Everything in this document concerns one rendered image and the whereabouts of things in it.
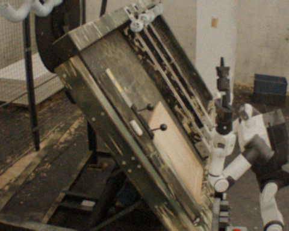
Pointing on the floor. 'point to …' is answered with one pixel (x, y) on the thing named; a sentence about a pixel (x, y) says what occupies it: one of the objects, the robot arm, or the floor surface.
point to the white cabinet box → (215, 39)
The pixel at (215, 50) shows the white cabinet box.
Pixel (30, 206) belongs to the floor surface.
